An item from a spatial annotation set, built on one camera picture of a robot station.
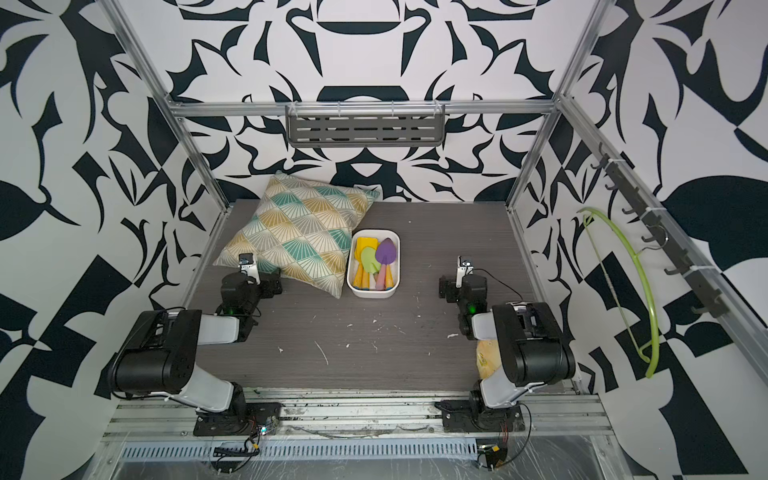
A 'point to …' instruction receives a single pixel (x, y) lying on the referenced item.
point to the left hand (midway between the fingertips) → (261, 266)
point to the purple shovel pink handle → (385, 253)
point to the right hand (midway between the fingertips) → (462, 271)
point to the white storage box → (392, 234)
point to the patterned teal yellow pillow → (303, 230)
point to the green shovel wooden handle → (370, 264)
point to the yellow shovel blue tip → (361, 277)
